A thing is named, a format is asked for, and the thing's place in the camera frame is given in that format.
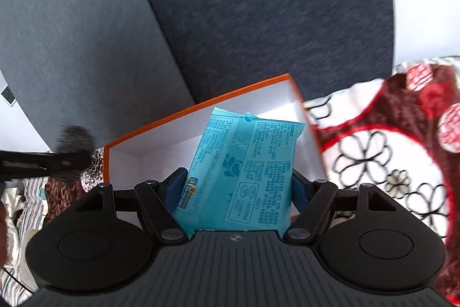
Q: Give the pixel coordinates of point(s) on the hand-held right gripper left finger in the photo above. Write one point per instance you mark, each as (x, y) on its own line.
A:
(176, 186)

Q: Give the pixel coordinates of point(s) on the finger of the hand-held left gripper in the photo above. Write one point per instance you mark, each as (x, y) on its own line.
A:
(43, 165)

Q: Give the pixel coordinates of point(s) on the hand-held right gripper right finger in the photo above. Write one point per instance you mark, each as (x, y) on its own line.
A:
(298, 186)

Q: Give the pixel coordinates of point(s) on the blue wet wipes packet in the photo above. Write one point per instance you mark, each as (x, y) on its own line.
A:
(233, 177)
(251, 115)

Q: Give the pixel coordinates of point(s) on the brown patterned cloth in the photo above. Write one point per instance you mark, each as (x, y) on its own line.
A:
(63, 193)

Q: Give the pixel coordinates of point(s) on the striped bed sheet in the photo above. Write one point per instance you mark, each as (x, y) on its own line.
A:
(18, 220)

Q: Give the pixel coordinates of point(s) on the red white floral blanket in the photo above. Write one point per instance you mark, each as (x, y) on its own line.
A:
(388, 148)

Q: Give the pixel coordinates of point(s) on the grey upholstered headboard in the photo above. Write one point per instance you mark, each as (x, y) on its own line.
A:
(201, 12)

